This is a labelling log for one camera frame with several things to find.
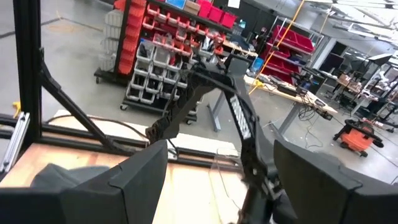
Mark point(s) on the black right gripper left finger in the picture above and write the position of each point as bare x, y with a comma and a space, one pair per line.
124, 193

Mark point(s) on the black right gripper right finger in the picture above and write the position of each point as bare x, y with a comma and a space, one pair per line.
317, 193

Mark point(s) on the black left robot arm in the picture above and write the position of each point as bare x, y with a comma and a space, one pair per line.
239, 115

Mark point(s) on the orange shop vacuum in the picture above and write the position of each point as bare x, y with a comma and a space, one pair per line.
357, 140

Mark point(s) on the long wooden workbench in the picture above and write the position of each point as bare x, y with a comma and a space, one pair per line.
311, 99

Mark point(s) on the silver aluminium bar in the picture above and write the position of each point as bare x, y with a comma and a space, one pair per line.
15, 140

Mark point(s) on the red and white bin rack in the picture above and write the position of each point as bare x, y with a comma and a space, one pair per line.
161, 62

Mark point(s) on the red bin shelf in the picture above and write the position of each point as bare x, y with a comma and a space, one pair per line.
292, 40

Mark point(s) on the black aluminium rig frame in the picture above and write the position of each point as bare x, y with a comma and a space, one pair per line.
26, 62

